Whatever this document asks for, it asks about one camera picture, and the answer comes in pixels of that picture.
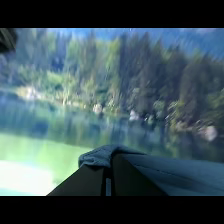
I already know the dark blue-grey garment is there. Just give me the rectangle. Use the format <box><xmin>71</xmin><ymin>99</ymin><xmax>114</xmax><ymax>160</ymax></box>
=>
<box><xmin>78</xmin><ymin>144</ymin><xmax>224</xmax><ymax>197</ymax></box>

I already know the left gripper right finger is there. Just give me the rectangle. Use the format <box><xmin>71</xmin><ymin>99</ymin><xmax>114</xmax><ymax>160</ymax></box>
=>
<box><xmin>110</xmin><ymin>153</ymin><xmax>168</xmax><ymax>197</ymax></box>

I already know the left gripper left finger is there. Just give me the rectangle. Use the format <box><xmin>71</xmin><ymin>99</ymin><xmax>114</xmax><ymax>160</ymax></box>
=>
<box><xmin>48</xmin><ymin>164</ymin><xmax>106</xmax><ymax>197</ymax></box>

